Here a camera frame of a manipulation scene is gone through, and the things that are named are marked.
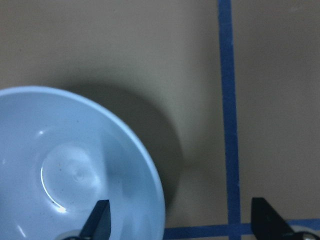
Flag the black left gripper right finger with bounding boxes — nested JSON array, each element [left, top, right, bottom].
[[251, 197, 296, 240]]

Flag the blue bowl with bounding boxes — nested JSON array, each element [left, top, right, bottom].
[[0, 86, 165, 240]]

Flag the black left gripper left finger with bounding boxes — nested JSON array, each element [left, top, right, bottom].
[[79, 200, 111, 240]]

